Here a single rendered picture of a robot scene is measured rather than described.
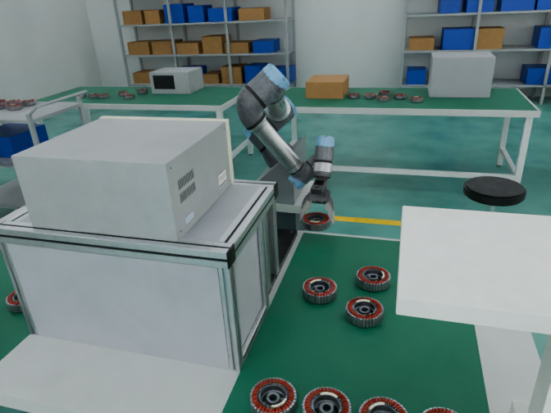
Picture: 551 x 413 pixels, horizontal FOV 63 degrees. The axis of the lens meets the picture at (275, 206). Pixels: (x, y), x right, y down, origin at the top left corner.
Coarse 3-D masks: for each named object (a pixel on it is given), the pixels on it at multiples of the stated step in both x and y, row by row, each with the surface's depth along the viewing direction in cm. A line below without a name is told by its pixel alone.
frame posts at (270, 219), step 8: (272, 208) 145; (264, 216) 136; (272, 216) 147; (264, 224) 137; (272, 224) 148; (272, 232) 149; (272, 240) 151; (272, 248) 152; (272, 256) 154; (272, 264) 156; (272, 272) 157
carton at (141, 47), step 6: (132, 42) 802; (138, 42) 796; (144, 42) 789; (150, 42) 795; (132, 48) 802; (138, 48) 798; (144, 48) 794; (150, 48) 797; (132, 54) 806; (138, 54) 803; (144, 54) 799; (150, 54) 799
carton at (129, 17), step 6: (126, 12) 776; (132, 12) 773; (138, 12) 771; (126, 18) 780; (132, 18) 777; (138, 18) 775; (144, 18) 783; (126, 24) 784; (132, 24) 782; (138, 24) 779
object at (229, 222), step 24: (240, 192) 136; (264, 192) 135; (24, 216) 128; (216, 216) 122; (240, 216) 121; (0, 240) 123; (24, 240) 121; (48, 240) 119; (72, 240) 116; (96, 240) 114; (120, 240) 112; (144, 240) 112; (192, 240) 110; (216, 240) 110; (240, 240) 112; (192, 264) 109; (216, 264) 107
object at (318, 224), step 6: (306, 216) 180; (312, 216) 182; (318, 216) 182; (324, 216) 179; (306, 222) 176; (312, 222) 175; (318, 222) 175; (324, 222) 175; (306, 228) 177; (312, 228) 175; (318, 228) 174; (324, 228) 175
